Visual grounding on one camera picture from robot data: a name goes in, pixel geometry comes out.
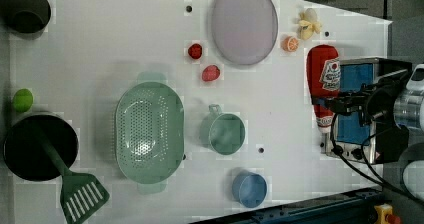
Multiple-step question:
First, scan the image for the green measuring cup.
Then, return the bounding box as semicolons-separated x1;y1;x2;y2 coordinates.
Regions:
200;104;246;155

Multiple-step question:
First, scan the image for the grey round plate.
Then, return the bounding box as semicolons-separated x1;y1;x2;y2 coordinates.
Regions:
211;0;278;65

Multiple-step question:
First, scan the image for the pink red strawberry toy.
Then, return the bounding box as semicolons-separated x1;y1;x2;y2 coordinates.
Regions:
201;65;220;82

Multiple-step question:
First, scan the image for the orange slice toy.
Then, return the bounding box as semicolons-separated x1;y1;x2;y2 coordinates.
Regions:
282;36;299;52

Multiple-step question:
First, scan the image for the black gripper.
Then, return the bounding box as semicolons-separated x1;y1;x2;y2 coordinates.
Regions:
324;73;405;124

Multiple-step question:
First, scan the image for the green slotted spatula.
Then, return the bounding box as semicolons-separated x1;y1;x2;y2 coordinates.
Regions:
31;125;110;224

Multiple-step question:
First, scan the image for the black cup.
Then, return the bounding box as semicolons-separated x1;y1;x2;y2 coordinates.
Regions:
0;0;52;34

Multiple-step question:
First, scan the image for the black pot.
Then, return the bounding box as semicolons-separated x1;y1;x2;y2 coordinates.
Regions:
3;114;79;181

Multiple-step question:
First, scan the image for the yellow red button box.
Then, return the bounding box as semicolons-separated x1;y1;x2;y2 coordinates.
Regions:
374;204;402;224

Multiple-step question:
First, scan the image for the blue metal frame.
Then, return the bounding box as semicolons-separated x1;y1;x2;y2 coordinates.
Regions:
191;188;384;224

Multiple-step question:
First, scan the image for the black cable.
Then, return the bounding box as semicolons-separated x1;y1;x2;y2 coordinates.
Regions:
329;112;424;205

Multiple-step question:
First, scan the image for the green ball toy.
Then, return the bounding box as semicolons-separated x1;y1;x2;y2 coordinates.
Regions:
12;89;34;113

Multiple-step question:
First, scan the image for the peeled banana toy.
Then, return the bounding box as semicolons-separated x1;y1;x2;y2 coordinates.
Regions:
298;8;322;40

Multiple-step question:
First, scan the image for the red plush ketchup bottle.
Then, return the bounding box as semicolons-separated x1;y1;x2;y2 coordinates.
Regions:
306;45;341;133

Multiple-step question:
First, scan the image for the green perforated strainer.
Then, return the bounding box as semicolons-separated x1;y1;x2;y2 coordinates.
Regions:
115;72;184;195

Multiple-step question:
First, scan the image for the blue cup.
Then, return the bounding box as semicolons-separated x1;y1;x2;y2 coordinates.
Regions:
232;170;268;208

